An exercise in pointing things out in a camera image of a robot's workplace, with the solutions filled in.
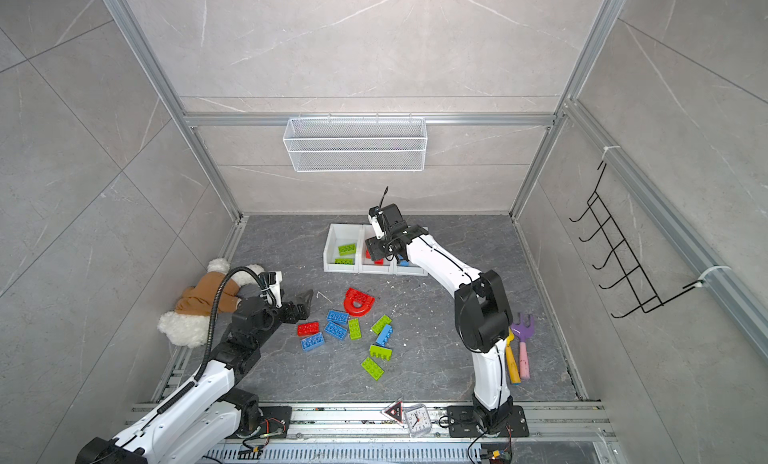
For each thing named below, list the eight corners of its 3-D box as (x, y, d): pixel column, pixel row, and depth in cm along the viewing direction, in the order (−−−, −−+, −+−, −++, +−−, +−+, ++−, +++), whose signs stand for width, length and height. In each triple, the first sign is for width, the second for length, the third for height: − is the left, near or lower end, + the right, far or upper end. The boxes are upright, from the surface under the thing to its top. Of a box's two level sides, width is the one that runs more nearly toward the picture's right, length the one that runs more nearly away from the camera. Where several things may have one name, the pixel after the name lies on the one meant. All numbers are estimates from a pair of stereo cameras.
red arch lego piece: (337, 307, 96) (336, 304, 95) (350, 289, 101) (349, 286, 99) (363, 321, 93) (362, 318, 91) (375, 301, 98) (375, 298, 96)
